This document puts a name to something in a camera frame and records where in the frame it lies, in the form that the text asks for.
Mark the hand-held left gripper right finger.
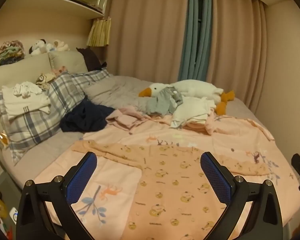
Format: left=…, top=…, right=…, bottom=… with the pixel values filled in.
left=200, top=151, right=283, bottom=240

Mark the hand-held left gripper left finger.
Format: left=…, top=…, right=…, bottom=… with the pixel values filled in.
left=16, top=151, right=98, bottom=240

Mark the pink cartoon print top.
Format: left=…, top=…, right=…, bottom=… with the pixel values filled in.
left=72, top=140, right=270, bottom=240

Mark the pink printed blanket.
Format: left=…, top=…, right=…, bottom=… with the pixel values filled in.
left=34, top=120, right=300, bottom=240

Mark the bed with grey sheet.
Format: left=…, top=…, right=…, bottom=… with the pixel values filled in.
left=0, top=75, right=300, bottom=240

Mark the navy garment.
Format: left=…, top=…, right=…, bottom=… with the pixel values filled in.
left=59, top=99, right=115, bottom=133

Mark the white garment with striped hem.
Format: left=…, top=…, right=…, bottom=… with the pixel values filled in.
left=170, top=96, right=217, bottom=129

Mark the pale pink garment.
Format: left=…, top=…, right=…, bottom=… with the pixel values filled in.
left=106, top=106, right=165, bottom=134

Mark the white floor device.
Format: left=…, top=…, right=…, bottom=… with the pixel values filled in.
left=10, top=206, right=18, bottom=224

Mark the folded white garment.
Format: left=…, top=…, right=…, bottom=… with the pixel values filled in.
left=1, top=85, right=52, bottom=120

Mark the plaid pillow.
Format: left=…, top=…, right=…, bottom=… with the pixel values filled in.
left=0, top=67, right=112, bottom=167

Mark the white goose plush toy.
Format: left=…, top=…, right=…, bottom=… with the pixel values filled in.
left=139, top=79, right=235, bottom=115

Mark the grey garment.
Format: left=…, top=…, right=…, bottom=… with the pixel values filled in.
left=146, top=86, right=184, bottom=117

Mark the crumpled white garment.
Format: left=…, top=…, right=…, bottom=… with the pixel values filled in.
left=13, top=81, right=43, bottom=98

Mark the small patterned garment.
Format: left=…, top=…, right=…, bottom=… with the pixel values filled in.
left=36, top=72, right=57, bottom=90

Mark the beige headboard cushion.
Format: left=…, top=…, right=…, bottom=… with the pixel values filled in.
left=0, top=52, right=53, bottom=95
left=49, top=50, right=88, bottom=74

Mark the dark brown pillow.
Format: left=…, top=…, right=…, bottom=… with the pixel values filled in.
left=76, top=47, right=107, bottom=72

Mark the black and white plush dog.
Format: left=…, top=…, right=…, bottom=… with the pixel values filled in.
left=29, top=39, right=48, bottom=56

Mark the beige curtain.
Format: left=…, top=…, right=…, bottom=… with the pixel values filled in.
left=207, top=0, right=268, bottom=105
left=106, top=0, right=190, bottom=85

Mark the teal curtain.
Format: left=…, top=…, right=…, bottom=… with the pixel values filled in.
left=177, top=0, right=213, bottom=82

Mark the folded patterned quilt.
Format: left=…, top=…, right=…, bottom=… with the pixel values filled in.
left=0, top=41, right=25, bottom=67

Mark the white wall shelf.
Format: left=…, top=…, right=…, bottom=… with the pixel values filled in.
left=5, top=0, right=113, bottom=20

